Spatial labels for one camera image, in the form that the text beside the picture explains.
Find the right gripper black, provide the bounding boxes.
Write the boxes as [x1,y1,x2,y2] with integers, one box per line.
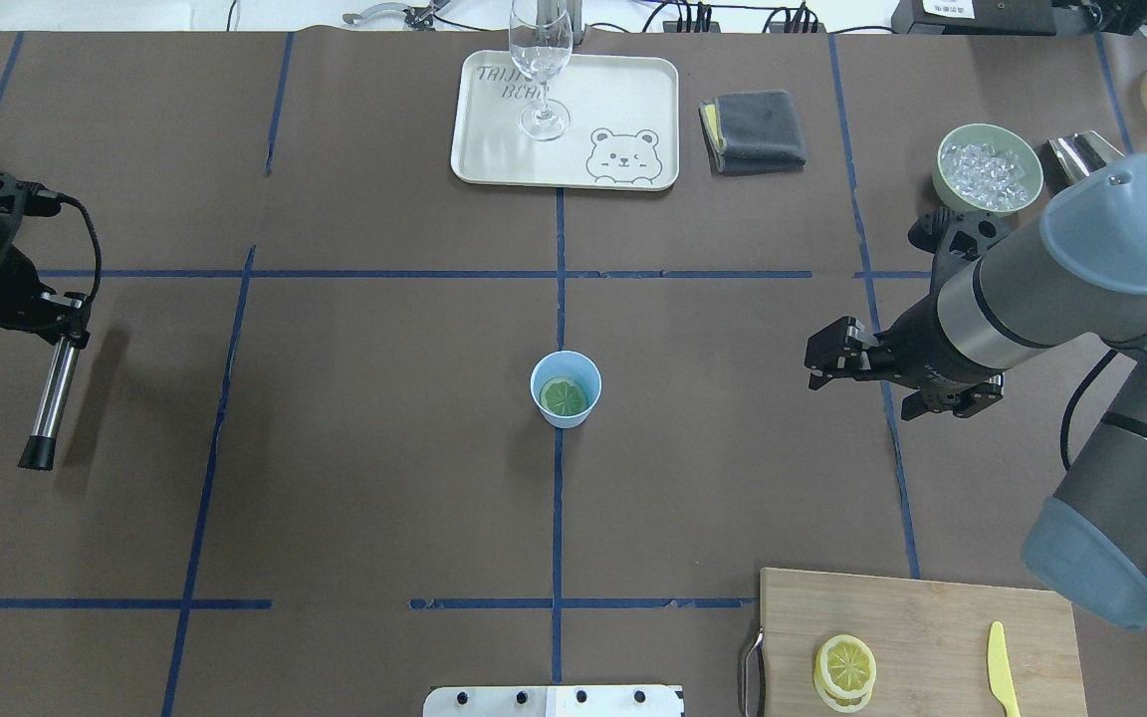
[804,209,1013,419]

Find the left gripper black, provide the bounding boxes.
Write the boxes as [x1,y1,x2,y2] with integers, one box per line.
[0,172,93,351]

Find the steel muddler black cap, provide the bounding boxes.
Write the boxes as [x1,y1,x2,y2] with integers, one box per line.
[18,340,83,471]

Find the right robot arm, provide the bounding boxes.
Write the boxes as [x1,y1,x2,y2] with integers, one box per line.
[804,153,1147,630]

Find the light blue cup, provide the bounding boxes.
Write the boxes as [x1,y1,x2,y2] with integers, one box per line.
[530,351,602,428]

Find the lemon slices on board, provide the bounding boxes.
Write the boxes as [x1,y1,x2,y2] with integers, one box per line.
[811,634,877,714]

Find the grey folded cloth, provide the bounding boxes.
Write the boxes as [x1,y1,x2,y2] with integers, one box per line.
[699,89,807,176]

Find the green bowl of ice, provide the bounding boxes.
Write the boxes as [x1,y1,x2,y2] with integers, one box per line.
[933,123,1045,216]

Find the wooden cutting board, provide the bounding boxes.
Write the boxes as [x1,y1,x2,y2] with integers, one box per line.
[739,568,1087,716]

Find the metal tongs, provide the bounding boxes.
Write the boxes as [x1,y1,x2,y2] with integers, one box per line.
[1045,130,1125,195]

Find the cream bear tray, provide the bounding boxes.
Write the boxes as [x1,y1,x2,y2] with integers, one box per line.
[450,50,681,190]

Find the black device box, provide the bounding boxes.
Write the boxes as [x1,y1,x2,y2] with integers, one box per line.
[890,0,1147,37]

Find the yellow plastic knife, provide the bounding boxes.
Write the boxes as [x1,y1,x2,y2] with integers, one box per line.
[985,619,1021,717]

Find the black power strip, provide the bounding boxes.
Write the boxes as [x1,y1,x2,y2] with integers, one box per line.
[641,1,827,36]

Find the clear wine glass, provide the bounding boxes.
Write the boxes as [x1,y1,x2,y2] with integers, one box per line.
[509,1,574,141]

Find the metal clamp tool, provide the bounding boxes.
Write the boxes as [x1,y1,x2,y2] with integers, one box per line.
[342,3,440,31]

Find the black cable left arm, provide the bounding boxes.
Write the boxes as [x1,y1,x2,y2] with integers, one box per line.
[26,189,103,301]

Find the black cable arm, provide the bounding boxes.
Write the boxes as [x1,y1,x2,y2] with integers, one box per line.
[1059,349,1122,471]
[26,189,103,301]

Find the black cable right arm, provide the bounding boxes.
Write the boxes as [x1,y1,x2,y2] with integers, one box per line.
[1059,349,1122,471]

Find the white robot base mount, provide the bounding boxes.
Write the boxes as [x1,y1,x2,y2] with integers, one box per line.
[422,684,686,716]

